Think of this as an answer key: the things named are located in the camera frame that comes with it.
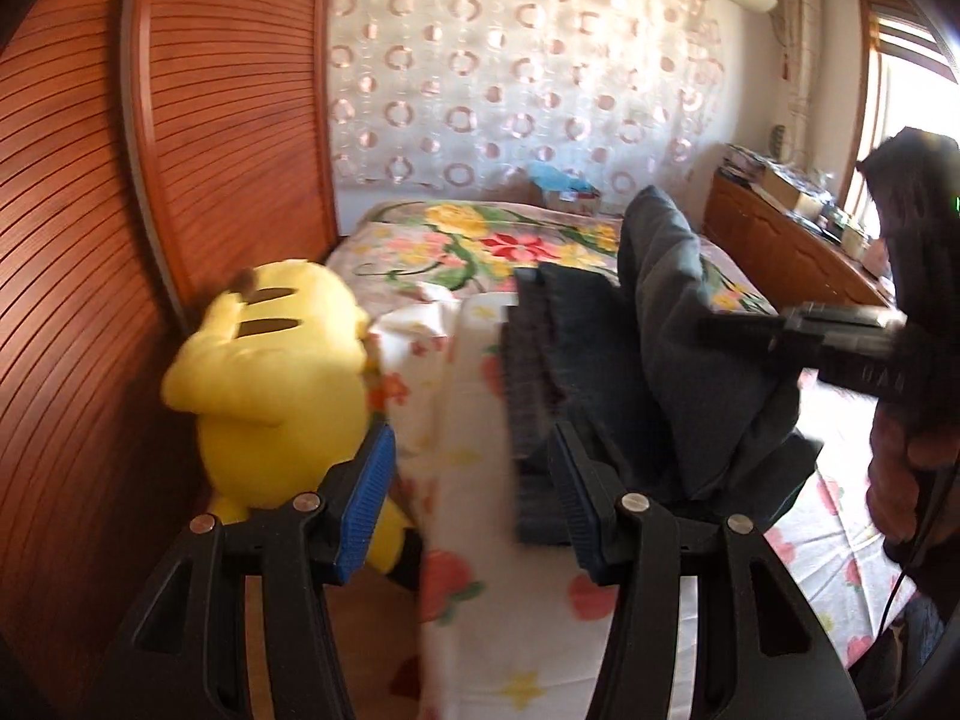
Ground open cardboard box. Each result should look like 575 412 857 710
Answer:
760 165 827 220

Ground thin black cable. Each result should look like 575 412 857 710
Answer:
876 465 947 635

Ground person's right hand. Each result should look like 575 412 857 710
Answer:
865 390 960 565

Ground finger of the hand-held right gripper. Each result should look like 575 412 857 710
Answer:
697 304 807 367

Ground yellow plush toy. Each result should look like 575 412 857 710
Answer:
161 259 422 580

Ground tied patterned window curtain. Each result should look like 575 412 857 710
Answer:
776 0 824 167

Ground white floral bed sheet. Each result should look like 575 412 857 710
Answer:
370 291 925 720

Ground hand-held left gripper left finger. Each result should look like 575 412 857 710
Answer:
105 424 398 720

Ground long brown wooden cabinet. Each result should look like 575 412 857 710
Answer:
705 169 901 310

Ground brown slatted wooden wardrobe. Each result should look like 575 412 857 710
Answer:
0 0 340 720

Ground cardboard box with blue items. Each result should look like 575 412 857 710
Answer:
523 160 602 215

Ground sheer circle-patterned curtain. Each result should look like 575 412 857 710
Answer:
330 0 732 201

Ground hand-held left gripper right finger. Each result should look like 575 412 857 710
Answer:
546 420 863 720

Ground wooden framed window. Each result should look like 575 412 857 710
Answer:
846 0 960 235

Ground blue denim pants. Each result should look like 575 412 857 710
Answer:
499 186 823 548

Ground person's dark clothing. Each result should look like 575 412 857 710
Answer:
846 598 950 700

